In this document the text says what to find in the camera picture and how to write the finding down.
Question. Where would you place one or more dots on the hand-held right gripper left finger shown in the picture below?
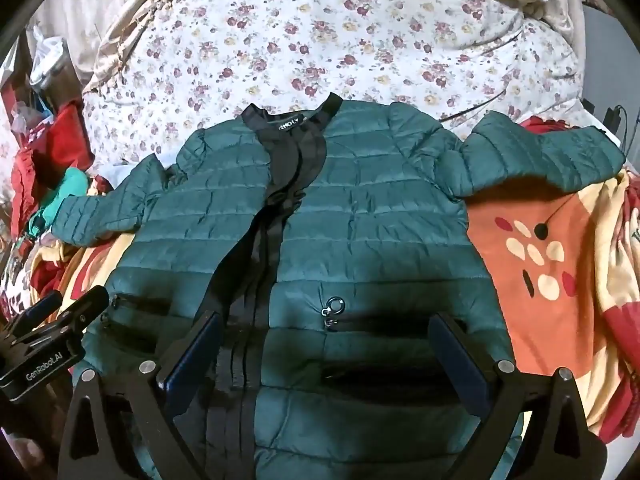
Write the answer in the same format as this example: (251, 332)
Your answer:
(196, 355)

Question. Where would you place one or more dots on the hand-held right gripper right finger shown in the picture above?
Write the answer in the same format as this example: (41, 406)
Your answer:
(456, 355)

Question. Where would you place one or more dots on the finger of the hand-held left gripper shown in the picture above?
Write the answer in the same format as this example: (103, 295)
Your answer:
(42, 305)
(85, 302)

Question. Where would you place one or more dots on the dark green puffer jacket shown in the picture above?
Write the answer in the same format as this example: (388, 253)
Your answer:
(375, 200)

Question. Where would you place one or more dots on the orange printed blanket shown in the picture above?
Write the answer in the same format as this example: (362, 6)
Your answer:
(500, 270)

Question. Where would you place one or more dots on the teal cloth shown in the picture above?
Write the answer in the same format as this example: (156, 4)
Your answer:
(70, 185)

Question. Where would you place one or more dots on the clear plastic bag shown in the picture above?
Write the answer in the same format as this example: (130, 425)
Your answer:
(47, 60)

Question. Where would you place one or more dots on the red patterned cloth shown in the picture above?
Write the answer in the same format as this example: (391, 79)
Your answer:
(542, 124)

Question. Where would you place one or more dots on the beige satin cloth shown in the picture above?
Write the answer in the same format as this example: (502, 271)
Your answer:
(125, 25)

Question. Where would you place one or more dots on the white floral quilt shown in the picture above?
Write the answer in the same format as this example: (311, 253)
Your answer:
(325, 35)

